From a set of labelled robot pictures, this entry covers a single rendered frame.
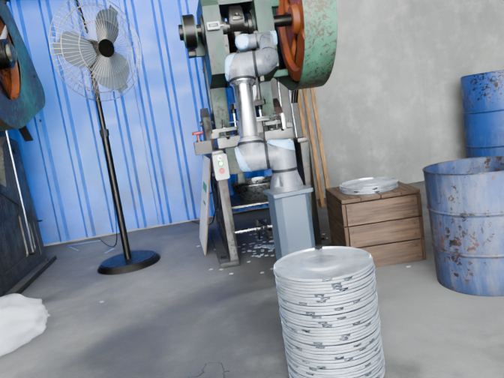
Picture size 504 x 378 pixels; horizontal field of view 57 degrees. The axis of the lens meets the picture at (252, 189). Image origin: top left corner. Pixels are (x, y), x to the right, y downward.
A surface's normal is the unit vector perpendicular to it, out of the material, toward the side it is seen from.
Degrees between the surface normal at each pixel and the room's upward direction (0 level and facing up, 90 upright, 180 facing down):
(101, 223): 90
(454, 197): 92
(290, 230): 90
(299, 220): 90
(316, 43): 122
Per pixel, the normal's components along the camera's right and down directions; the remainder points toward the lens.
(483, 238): -0.45, 0.24
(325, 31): 0.20, 0.49
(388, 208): 0.04, 0.14
